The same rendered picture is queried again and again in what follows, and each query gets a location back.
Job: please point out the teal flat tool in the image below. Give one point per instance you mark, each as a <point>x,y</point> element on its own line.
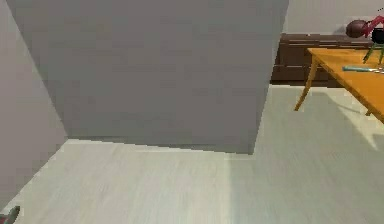
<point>358,69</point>

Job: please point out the orange wooden table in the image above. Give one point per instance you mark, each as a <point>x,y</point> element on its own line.
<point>360,78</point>

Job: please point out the green house plant black pot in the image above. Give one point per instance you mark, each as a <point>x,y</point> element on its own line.
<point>378,38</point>

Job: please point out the dark brown wooden sideboard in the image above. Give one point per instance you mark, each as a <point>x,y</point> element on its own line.
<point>291,60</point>

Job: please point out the red desk lamp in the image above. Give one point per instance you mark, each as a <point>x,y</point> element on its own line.
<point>374,23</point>

